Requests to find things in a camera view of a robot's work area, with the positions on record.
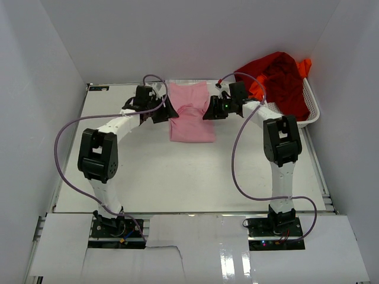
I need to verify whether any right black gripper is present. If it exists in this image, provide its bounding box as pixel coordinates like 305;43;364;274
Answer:
203;96;236;120

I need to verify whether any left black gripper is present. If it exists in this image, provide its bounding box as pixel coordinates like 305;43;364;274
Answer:
146;94;179;124

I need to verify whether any pink t shirt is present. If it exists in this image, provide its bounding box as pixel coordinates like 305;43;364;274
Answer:
169;82;216;143

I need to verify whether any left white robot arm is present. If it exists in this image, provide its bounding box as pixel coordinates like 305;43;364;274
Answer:
78;85;179;236

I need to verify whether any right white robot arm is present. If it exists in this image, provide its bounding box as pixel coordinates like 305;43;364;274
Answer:
203;81;302;236

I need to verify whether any orange t shirt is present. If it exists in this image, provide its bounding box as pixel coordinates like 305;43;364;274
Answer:
248;59;312;101

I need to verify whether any black label sticker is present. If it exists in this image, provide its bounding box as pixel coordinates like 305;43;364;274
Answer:
88;86;110;92

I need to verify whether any dark red t shirt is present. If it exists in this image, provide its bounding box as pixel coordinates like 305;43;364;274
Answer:
233;51;311;122

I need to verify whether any white plastic basket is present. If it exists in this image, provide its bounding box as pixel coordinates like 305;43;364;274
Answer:
264;78;320;128

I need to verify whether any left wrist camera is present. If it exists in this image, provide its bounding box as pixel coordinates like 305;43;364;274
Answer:
150;82;165;97

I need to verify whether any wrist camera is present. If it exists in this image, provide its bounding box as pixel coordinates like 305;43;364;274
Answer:
150;82;165;97
215;83;230;99

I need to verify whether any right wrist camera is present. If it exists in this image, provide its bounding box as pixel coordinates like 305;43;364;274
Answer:
215;83;230;99

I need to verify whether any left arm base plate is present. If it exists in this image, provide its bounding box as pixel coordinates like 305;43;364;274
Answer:
88;215;146;250

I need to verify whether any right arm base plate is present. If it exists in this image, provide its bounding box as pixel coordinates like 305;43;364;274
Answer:
242;217;306;251

